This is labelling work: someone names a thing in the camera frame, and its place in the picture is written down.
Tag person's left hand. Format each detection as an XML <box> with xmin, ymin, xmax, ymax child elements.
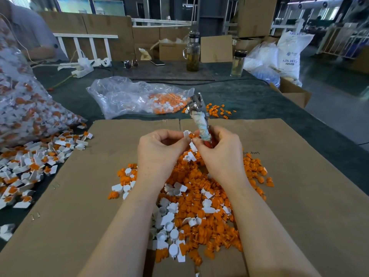
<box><xmin>136</xmin><ymin>129</ymin><xmax>191</xmax><ymax>191</ymax></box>

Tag person's right hand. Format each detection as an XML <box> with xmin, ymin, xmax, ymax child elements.
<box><xmin>192</xmin><ymin>125</ymin><xmax>249</xmax><ymax>188</ymax></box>

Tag silver red-handled pliers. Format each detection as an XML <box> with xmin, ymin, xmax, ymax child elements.
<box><xmin>187</xmin><ymin>92</ymin><xmax>213</xmax><ymax>142</ymax></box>

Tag pile of orange and white parts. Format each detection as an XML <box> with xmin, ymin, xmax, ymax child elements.
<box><xmin>108</xmin><ymin>131</ymin><xmax>275</xmax><ymax>265</ymax></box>

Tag pile of assembled white-orange parts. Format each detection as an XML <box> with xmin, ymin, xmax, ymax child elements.
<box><xmin>0</xmin><ymin>124</ymin><xmax>94</xmax><ymax>243</ymax></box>

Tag person's right forearm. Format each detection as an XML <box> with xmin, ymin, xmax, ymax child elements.
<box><xmin>226</xmin><ymin>180</ymin><xmax>322</xmax><ymax>277</ymax></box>

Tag person's left forearm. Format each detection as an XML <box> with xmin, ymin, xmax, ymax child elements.
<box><xmin>78</xmin><ymin>184</ymin><xmax>165</xmax><ymax>277</ymax></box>

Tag scatter of orange offcuts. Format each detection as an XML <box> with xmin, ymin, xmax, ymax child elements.
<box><xmin>183</xmin><ymin>102</ymin><xmax>236</xmax><ymax>119</ymax></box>

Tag small clear plastic bag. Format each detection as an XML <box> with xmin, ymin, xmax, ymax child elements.
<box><xmin>86</xmin><ymin>76</ymin><xmax>195</xmax><ymax>120</ymax></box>

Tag open brown cardboard box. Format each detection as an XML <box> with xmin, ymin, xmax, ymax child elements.
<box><xmin>269</xmin><ymin>77</ymin><xmax>312</xmax><ymax>108</ymax></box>

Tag brown cardboard sheet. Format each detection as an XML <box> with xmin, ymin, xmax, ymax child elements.
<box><xmin>179</xmin><ymin>117</ymin><xmax>369</xmax><ymax>277</ymax></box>
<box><xmin>0</xmin><ymin>118</ymin><xmax>184</xmax><ymax>277</ymax></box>

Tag glass bottle with black lid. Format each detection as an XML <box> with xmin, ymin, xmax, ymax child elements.
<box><xmin>231</xmin><ymin>49</ymin><xmax>248</xmax><ymax>77</ymax></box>

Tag clear blue plastic bag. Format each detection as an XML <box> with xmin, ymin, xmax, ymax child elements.
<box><xmin>243</xmin><ymin>42</ymin><xmax>281</xmax><ymax>88</ymax></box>

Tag glass tea jar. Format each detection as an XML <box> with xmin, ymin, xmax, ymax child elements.
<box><xmin>183</xmin><ymin>32</ymin><xmax>201</xmax><ymax>72</ymax></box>

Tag flat brown cardboard panel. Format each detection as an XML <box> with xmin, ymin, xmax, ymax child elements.
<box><xmin>200</xmin><ymin>35</ymin><xmax>234</xmax><ymax>63</ymax></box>

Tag open cardboard box with paper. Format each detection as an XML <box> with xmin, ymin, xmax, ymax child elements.
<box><xmin>150</xmin><ymin>37</ymin><xmax>191</xmax><ymax>62</ymax></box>

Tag white power strip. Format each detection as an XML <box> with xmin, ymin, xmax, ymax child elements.
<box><xmin>57</xmin><ymin>57</ymin><xmax>112</xmax><ymax>79</ymax></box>

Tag white woven sack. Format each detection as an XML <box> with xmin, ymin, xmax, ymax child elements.
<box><xmin>277</xmin><ymin>19</ymin><xmax>315</xmax><ymax>86</ymax></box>

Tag row of upright cardboard sheets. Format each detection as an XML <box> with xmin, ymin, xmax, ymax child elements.
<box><xmin>37</xmin><ymin>12</ymin><xmax>194</xmax><ymax>62</ymax></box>

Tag dark steel pillar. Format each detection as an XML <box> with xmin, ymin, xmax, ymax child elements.
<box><xmin>198</xmin><ymin>0</ymin><xmax>229</xmax><ymax>36</ymax></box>

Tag large clear bag of seals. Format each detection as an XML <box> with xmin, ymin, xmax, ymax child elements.
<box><xmin>0</xmin><ymin>17</ymin><xmax>87</xmax><ymax>149</ymax></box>

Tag tall brown cardboard box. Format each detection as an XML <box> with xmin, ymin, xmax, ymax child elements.
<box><xmin>238</xmin><ymin>0</ymin><xmax>278</xmax><ymax>38</ymax></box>

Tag white metal rack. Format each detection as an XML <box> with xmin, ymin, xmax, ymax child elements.
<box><xmin>317</xmin><ymin>23</ymin><xmax>369</xmax><ymax>58</ymax></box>

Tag white railing frame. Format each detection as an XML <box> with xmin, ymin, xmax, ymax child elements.
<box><xmin>53</xmin><ymin>33</ymin><xmax>119</xmax><ymax>61</ymax></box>

